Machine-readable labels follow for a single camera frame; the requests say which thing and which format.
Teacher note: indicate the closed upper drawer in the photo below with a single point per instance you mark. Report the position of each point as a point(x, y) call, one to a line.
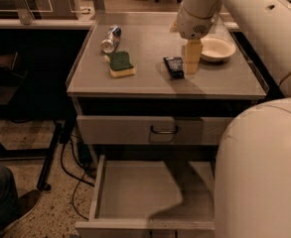
point(135, 130)

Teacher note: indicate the grey drawer cabinet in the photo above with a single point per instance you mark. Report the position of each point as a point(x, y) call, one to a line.
point(215, 90)

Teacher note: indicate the dark blue rxbar wrapper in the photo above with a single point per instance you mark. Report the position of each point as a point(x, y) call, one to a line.
point(175, 67)

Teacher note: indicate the green yellow sponge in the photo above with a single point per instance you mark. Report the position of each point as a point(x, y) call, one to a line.
point(119, 64)

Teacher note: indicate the person leg in jeans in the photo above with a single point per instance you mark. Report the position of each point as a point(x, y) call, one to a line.
point(9, 207)

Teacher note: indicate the open middle drawer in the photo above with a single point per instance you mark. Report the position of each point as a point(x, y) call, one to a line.
point(151, 199)

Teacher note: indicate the black drawer handle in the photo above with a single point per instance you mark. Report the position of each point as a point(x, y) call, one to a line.
point(164, 131)

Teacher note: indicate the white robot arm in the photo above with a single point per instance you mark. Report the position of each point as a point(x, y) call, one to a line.
point(253, 166)

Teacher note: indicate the white bowl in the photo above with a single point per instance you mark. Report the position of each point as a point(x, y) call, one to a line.
point(217, 49)

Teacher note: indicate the brown shoe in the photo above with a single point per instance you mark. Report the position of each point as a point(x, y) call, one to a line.
point(20, 209)

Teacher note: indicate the blue silver soda can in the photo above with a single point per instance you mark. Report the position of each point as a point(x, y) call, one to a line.
point(112, 40)

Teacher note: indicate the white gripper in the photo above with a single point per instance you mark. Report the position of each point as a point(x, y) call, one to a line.
point(192, 26)

